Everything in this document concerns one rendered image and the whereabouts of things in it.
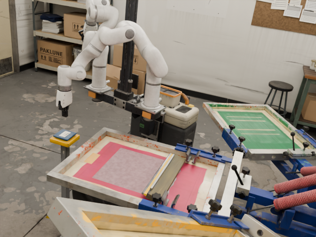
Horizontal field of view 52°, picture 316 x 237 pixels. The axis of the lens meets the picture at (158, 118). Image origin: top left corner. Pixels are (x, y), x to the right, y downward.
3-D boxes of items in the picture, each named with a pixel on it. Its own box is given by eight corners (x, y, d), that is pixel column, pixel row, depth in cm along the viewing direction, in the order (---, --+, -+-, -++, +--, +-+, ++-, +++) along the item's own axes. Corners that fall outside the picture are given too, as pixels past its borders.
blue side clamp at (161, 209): (137, 215, 145) (138, 203, 142) (141, 209, 150) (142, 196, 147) (202, 238, 138) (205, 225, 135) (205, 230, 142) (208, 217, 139)
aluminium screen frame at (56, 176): (46, 180, 158) (46, 174, 156) (103, 132, 209) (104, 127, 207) (204, 234, 138) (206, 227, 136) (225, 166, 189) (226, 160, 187)
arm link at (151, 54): (132, 11, 186) (142, 17, 170) (161, 64, 206) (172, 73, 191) (111, 25, 185) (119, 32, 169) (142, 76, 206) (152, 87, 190)
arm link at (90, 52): (103, 53, 179) (82, 83, 183) (99, 47, 190) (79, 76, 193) (90, 44, 175) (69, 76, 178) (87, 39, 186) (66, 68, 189)
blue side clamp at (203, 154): (173, 156, 194) (174, 146, 191) (175, 153, 198) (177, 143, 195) (223, 170, 186) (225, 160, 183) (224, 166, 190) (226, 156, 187)
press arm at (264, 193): (233, 197, 157) (235, 188, 155) (235, 190, 162) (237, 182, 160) (270, 208, 153) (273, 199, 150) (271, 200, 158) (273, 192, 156)
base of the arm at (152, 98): (150, 99, 219) (153, 77, 213) (166, 104, 214) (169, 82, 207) (137, 105, 207) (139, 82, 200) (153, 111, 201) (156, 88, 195)
